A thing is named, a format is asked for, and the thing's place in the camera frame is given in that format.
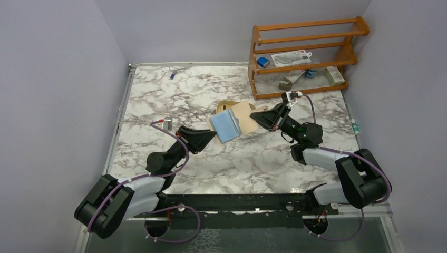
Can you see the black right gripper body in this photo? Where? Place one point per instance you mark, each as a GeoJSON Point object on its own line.
{"type": "Point", "coordinates": [281, 116]}

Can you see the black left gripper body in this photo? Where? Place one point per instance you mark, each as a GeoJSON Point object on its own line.
{"type": "Point", "coordinates": [186, 138]}

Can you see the beige card holder wallet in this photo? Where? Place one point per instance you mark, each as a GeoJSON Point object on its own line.
{"type": "Point", "coordinates": [234, 122]}

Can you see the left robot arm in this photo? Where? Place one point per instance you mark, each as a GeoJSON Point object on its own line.
{"type": "Point", "coordinates": [113, 200]}

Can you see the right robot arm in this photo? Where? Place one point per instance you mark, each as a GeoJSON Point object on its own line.
{"type": "Point", "coordinates": [361, 180]}

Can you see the beige oval tray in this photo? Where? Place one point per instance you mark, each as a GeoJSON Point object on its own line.
{"type": "Point", "coordinates": [224, 104]}

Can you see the grey metal clip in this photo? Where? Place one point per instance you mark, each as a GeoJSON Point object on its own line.
{"type": "Point", "coordinates": [290, 79]}

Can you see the blue stamp block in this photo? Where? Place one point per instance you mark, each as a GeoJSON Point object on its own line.
{"type": "Point", "coordinates": [263, 62]}

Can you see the blue tape roll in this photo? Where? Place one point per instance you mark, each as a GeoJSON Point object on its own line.
{"type": "Point", "coordinates": [311, 73]}

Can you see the white printed package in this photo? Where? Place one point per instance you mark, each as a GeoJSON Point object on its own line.
{"type": "Point", "coordinates": [292, 58]}

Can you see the wooden shelf rack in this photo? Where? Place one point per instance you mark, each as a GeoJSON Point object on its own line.
{"type": "Point", "coordinates": [282, 48]}

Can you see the small purple marker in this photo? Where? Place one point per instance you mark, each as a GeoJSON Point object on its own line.
{"type": "Point", "coordinates": [173, 74]}

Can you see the green white small box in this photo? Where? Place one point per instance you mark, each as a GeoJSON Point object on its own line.
{"type": "Point", "coordinates": [334, 75]}

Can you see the green white pen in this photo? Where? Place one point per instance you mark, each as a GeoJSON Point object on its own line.
{"type": "Point", "coordinates": [355, 127]}

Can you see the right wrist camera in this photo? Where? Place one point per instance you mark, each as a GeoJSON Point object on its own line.
{"type": "Point", "coordinates": [290, 96]}

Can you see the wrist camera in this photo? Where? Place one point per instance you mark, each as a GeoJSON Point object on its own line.
{"type": "Point", "coordinates": [290, 96]}
{"type": "Point", "coordinates": [167, 123]}

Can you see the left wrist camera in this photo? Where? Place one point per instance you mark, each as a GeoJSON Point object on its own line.
{"type": "Point", "coordinates": [167, 123]}

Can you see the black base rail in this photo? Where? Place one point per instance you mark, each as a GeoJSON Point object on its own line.
{"type": "Point", "coordinates": [234, 211]}

